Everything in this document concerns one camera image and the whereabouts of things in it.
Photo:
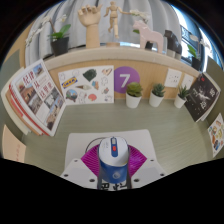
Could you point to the white sheet with pictures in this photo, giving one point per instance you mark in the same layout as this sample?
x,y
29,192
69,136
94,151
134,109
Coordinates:
x,y
85,85

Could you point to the photo-covered magazine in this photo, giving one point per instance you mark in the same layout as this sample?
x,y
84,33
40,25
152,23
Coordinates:
x,y
38,95

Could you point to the orange-covered book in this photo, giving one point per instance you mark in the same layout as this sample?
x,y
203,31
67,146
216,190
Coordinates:
x,y
20,111

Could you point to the small succulent in white pot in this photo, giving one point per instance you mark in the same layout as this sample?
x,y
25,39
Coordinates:
x,y
180,101
133,100
156,100

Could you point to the wooden hand model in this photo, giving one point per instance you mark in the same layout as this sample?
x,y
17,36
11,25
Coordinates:
x,y
90,23

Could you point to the wooden desk shelf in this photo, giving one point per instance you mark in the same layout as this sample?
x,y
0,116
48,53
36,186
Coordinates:
x,y
133,55

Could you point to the white wall socket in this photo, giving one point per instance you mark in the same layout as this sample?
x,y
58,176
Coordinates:
x,y
173,78
187,81

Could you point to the grey curtain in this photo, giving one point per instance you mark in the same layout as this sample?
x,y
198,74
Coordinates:
x,y
71,13

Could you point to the white orchid in black pot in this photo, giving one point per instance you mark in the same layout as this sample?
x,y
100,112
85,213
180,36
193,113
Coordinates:
x,y
140,15
196,62
60,46

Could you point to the window with dark frame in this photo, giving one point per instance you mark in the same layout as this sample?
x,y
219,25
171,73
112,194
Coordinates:
x,y
191,26

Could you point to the pink horse figurine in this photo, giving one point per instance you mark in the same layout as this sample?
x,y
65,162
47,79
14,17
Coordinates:
x,y
148,33

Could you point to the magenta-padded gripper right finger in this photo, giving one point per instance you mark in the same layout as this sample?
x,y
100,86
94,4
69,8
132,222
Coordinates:
x,y
148,171

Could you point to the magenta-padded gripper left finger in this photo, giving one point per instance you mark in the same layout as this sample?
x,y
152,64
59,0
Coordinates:
x,y
80,171

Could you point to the blue and white computer mouse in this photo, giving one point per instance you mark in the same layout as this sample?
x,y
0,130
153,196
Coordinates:
x,y
113,163

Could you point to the dark-covered book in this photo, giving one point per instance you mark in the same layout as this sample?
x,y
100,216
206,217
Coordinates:
x,y
201,96

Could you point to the white card with colourful stickers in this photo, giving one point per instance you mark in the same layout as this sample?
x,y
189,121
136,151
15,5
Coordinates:
x,y
217,135

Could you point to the black horse figurine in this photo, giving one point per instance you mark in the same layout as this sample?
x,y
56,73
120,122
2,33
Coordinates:
x,y
172,45

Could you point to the wooden mannequin figure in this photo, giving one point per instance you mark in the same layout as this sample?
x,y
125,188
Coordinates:
x,y
114,18

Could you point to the purple round number sign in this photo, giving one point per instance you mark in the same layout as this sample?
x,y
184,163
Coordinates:
x,y
125,78

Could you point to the grey-green desk divider panel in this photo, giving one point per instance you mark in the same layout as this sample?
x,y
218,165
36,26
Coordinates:
x,y
8,66
216,70

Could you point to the beige leaning card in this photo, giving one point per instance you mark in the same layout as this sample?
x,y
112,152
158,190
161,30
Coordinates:
x,y
12,146

